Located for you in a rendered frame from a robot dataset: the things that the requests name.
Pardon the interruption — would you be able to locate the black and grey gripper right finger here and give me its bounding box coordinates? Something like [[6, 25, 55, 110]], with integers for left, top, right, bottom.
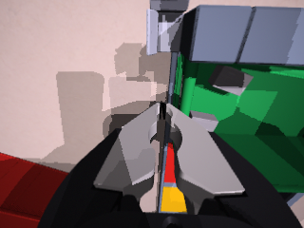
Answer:
[[161, 102, 303, 228]]

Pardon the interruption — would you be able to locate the red bin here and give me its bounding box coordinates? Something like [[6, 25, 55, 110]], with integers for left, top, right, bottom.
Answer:
[[0, 153, 68, 228]]

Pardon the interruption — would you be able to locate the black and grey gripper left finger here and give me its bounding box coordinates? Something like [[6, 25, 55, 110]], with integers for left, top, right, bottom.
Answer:
[[37, 102, 162, 228]]

